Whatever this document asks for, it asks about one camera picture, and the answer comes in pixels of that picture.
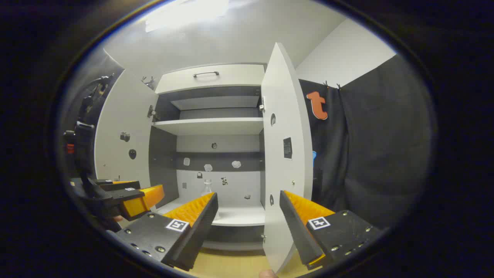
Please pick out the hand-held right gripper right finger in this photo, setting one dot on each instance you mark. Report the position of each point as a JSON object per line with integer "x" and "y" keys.
{"x": 297, "y": 231}

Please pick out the white cabinet drawer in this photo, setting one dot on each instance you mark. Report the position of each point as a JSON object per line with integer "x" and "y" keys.
{"x": 235, "y": 77}

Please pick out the black backdrop cloth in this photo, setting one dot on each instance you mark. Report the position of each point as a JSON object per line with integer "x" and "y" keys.
{"x": 378, "y": 146}

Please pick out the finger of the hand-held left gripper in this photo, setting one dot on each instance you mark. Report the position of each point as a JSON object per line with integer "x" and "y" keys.
{"x": 115, "y": 185}
{"x": 142, "y": 200}

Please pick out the clear plastic bottle white label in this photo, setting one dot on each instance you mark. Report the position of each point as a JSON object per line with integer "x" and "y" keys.
{"x": 207, "y": 188}

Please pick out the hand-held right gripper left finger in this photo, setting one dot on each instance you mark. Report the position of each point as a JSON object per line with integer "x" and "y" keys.
{"x": 200, "y": 231}

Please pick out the white cabinet door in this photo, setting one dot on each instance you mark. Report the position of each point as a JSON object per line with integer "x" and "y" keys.
{"x": 285, "y": 108}
{"x": 115, "y": 112}

